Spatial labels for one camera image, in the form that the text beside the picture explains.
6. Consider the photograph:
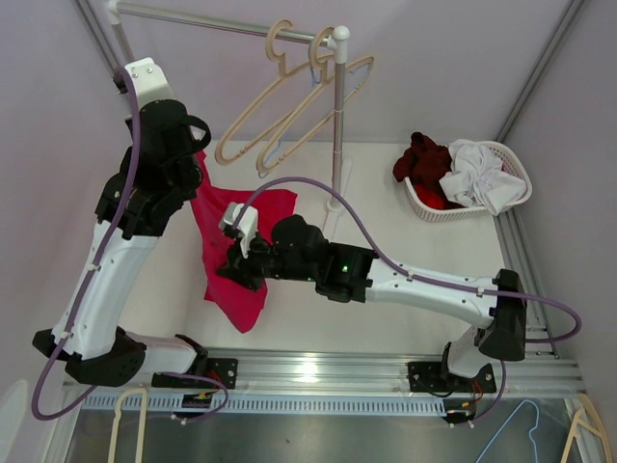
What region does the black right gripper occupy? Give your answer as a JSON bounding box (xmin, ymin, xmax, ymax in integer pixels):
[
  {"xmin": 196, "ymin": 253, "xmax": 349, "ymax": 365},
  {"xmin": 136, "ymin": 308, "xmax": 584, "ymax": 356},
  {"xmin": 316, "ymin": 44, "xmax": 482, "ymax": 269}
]
[{"xmin": 217, "ymin": 228, "xmax": 317, "ymax": 293}]

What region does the pink magenta t shirt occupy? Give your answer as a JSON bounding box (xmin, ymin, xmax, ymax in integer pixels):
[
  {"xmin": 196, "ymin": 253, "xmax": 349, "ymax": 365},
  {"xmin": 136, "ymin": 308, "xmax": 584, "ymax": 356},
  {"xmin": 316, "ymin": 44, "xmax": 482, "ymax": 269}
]
[{"xmin": 190, "ymin": 150, "xmax": 299, "ymax": 335}]

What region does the light blue wire hanger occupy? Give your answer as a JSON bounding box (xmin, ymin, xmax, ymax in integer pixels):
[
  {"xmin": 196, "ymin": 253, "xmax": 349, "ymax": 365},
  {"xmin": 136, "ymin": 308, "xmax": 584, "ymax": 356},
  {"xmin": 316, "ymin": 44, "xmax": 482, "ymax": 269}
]
[{"xmin": 255, "ymin": 56, "xmax": 374, "ymax": 178}]

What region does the beige hanger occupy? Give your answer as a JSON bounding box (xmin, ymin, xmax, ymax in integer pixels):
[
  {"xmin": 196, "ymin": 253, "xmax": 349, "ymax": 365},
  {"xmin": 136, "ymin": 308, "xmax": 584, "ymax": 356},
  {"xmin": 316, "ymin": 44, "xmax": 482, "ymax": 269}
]
[
  {"xmin": 256, "ymin": 19, "xmax": 375, "ymax": 178},
  {"xmin": 215, "ymin": 19, "xmax": 350, "ymax": 166}
]

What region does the bright red t shirt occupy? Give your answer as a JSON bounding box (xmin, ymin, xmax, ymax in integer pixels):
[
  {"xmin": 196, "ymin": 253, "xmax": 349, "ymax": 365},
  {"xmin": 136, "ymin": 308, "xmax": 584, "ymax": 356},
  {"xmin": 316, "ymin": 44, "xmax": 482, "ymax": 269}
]
[{"xmin": 414, "ymin": 184, "xmax": 446, "ymax": 210}]

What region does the maroon t shirt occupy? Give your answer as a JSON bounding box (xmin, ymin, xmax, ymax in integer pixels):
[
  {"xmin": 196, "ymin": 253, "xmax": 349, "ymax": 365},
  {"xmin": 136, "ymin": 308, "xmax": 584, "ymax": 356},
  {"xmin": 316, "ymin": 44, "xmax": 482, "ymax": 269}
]
[{"xmin": 392, "ymin": 132, "xmax": 452, "ymax": 187}]

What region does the white t shirt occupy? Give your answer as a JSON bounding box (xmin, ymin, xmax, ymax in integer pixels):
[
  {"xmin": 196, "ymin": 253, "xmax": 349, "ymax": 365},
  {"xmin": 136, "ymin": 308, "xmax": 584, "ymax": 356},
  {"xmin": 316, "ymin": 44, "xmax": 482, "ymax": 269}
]
[{"xmin": 439, "ymin": 139, "xmax": 526, "ymax": 216}]

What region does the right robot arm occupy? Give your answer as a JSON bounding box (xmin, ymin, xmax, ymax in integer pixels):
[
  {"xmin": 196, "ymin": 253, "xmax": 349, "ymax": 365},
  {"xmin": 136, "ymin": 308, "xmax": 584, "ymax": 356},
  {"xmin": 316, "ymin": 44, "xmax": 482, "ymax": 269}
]
[{"xmin": 216, "ymin": 214, "xmax": 526, "ymax": 391}]

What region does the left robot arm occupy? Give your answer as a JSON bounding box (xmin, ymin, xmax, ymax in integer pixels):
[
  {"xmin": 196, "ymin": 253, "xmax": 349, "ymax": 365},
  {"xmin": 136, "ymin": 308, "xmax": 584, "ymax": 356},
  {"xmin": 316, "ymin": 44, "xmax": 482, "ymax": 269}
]
[{"xmin": 33, "ymin": 99, "xmax": 211, "ymax": 387}]

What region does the beige hanger floor left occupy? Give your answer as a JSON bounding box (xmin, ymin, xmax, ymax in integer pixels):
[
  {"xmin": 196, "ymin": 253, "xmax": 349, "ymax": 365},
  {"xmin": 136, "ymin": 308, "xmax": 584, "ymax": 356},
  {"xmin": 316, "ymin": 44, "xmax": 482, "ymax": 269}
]
[{"xmin": 106, "ymin": 387, "xmax": 149, "ymax": 463}]

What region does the beige hanger floor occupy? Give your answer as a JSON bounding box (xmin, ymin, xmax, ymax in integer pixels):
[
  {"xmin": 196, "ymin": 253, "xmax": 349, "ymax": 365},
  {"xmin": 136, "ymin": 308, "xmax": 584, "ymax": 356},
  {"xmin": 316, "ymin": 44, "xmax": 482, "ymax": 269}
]
[
  {"xmin": 106, "ymin": 387, "xmax": 149, "ymax": 463},
  {"xmin": 560, "ymin": 394, "xmax": 613, "ymax": 463}
]

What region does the blue hanger on floor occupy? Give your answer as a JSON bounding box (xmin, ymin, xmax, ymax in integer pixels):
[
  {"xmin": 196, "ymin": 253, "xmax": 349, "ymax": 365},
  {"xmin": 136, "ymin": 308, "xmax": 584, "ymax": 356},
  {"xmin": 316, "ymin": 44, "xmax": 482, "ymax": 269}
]
[{"xmin": 474, "ymin": 399, "xmax": 544, "ymax": 463}]

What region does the beige hanger floor right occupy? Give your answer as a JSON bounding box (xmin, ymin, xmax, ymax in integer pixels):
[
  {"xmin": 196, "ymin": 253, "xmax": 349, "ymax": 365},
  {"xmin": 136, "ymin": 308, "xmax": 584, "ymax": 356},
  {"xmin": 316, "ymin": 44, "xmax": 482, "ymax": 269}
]
[{"xmin": 560, "ymin": 394, "xmax": 613, "ymax": 463}]

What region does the white clothes rack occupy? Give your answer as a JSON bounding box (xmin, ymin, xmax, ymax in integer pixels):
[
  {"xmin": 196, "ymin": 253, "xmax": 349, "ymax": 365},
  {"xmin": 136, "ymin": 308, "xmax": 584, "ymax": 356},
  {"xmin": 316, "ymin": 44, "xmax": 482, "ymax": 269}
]
[{"xmin": 106, "ymin": 1, "xmax": 374, "ymax": 237}]

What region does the white perforated plastic basket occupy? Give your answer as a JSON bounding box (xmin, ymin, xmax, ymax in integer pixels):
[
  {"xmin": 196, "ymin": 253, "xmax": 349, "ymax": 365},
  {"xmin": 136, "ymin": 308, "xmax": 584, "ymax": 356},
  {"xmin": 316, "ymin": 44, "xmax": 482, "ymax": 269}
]
[{"xmin": 403, "ymin": 141, "xmax": 532, "ymax": 223}]

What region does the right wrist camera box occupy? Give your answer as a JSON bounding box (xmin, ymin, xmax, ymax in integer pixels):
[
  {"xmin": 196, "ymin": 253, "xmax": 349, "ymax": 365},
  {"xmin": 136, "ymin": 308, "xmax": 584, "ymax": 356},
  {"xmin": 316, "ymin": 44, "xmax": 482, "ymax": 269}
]
[{"xmin": 220, "ymin": 203, "xmax": 258, "ymax": 259}]

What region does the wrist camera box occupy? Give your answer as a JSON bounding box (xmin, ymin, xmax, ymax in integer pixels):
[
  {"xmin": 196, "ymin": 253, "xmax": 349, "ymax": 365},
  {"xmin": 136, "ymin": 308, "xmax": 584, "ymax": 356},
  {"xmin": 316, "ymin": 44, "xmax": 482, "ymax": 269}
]
[
  {"xmin": 113, "ymin": 57, "xmax": 175, "ymax": 109},
  {"xmin": 220, "ymin": 203, "xmax": 258, "ymax": 259}
]

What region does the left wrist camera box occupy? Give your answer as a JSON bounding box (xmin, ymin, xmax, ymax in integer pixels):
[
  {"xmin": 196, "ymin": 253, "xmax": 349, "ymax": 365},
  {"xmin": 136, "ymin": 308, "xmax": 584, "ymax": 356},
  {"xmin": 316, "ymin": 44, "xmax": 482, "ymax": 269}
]
[{"xmin": 113, "ymin": 57, "xmax": 175, "ymax": 109}]

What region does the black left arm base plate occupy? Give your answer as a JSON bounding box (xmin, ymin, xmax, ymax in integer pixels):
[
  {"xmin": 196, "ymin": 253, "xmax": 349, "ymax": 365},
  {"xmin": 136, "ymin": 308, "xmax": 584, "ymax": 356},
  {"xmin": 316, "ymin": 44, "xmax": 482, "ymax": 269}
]
[{"xmin": 151, "ymin": 358, "xmax": 239, "ymax": 390}]

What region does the white slotted cable duct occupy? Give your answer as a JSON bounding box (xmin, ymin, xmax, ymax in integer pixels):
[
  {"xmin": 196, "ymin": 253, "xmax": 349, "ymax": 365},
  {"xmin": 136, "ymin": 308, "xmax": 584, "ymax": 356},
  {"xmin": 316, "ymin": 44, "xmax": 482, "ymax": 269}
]
[{"xmin": 81, "ymin": 395, "xmax": 447, "ymax": 416}]

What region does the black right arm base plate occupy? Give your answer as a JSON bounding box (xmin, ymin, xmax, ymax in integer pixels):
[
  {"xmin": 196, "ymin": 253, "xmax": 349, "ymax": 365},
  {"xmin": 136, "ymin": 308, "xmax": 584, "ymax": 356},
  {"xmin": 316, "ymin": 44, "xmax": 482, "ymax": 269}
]
[{"xmin": 407, "ymin": 361, "xmax": 497, "ymax": 398}]

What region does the aluminium rail frame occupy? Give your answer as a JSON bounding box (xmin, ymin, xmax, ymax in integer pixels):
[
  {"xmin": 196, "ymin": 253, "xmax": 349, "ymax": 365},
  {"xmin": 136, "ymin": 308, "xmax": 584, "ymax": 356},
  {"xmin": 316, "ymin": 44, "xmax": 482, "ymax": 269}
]
[{"xmin": 62, "ymin": 209, "xmax": 587, "ymax": 399}]

